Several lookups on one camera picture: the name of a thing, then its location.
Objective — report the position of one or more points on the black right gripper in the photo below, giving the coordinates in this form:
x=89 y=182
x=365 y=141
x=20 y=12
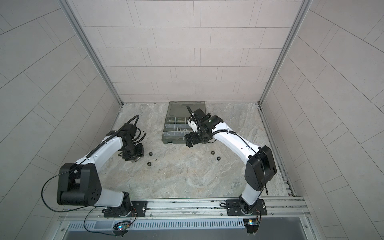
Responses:
x=194 y=139

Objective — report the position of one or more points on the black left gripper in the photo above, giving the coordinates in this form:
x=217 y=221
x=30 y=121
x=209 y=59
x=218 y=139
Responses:
x=140 y=152

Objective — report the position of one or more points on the grey compartment organizer box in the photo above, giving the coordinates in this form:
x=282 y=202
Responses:
x=176 y=121

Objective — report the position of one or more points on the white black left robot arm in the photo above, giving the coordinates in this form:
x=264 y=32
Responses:
x=79 y=183

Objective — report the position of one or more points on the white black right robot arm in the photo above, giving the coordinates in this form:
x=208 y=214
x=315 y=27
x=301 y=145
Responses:
x=259 y=161

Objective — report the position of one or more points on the left green circuit board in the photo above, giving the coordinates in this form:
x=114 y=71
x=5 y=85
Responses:
x=122 y=226

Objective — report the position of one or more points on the white vent grille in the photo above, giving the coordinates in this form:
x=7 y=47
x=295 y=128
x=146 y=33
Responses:
x=166 y=224

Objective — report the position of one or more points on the right circuit board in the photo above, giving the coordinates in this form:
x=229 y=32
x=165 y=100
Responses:
x=251 y=225

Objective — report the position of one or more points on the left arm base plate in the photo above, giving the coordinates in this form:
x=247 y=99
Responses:
x=134 y=209

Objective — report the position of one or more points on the aluminium front rail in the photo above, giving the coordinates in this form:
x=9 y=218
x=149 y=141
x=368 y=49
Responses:
x=219 y=208

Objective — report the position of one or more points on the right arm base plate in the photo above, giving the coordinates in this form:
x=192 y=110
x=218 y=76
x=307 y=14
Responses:
x=241 y=208

